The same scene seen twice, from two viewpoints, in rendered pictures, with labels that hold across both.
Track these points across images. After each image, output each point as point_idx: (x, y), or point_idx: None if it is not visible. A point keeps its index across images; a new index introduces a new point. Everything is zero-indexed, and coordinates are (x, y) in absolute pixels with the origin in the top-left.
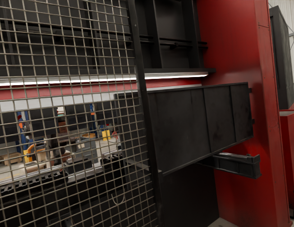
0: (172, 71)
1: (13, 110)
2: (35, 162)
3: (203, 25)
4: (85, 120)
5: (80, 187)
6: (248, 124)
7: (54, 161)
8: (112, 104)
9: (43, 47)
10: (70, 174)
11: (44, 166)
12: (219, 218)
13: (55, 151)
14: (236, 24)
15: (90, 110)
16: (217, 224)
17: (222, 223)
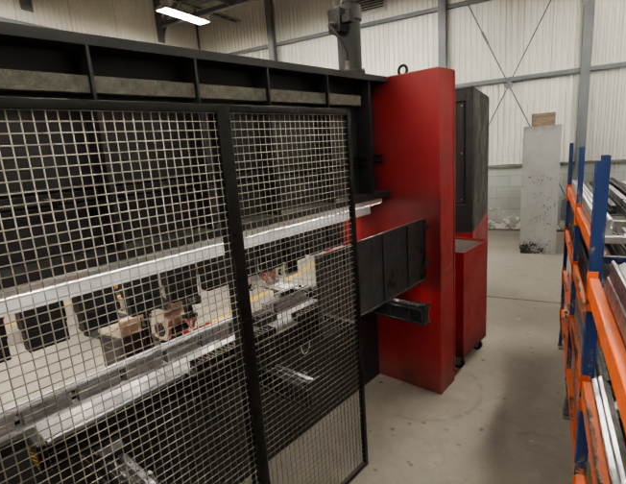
0: (344, 205)
1: (193, 263)
2: (121, 312)
3: (378, 132)
4: (252, 267)
5: (284, 338)
6: (421, 265)
7: (186, 312)
8: (276, 246)
9: None
10: None
11: (140, 318)
12: (379, 375)
13: (186, 299)
14: (419, 146)
15: (256, 254)
16: (376, 381)
17: (382, 379)
